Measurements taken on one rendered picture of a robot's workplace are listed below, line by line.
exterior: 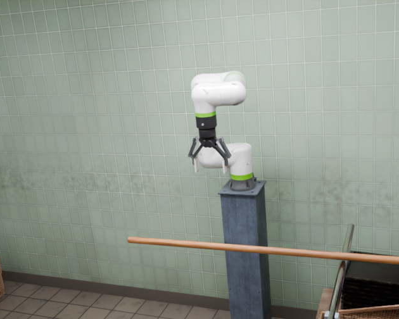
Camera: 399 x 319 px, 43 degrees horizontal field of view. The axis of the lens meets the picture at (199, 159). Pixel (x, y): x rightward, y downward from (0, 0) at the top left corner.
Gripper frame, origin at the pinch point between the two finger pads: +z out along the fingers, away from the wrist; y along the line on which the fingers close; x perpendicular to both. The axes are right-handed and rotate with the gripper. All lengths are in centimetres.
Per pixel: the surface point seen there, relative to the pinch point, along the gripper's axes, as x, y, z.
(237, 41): -105, 14, -45
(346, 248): 11, -61, 28
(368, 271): -24, -68, 59
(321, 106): -103, -36, -4
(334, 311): 56, -60, 27
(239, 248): 22.6, -18.0, 26.1
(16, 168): -104, 205, 46
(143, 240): 22.5, 27.1, 26.5
